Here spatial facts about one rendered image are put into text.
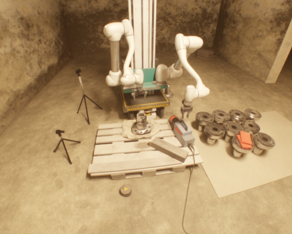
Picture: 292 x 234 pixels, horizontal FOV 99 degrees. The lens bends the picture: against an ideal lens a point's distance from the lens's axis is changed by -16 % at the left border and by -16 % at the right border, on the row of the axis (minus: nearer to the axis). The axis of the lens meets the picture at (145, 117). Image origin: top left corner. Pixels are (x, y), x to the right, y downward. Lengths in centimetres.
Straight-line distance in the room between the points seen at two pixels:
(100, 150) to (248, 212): 167
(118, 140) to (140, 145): 28
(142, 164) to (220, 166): 93
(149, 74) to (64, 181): 176
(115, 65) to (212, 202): 181
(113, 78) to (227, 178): 177
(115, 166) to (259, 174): 166
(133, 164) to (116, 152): 28
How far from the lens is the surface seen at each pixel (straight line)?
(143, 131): 186
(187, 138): 176
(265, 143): 217
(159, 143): 167
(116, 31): 168
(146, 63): 223
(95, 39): 639
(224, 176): 188
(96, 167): 163
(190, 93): 152
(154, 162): 159
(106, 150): 177
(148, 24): 214
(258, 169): 217
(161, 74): 208
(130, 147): 175
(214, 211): 166
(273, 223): 191
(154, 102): 218
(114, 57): 179
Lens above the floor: 146
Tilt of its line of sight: 37 degrees down
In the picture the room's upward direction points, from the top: straight up
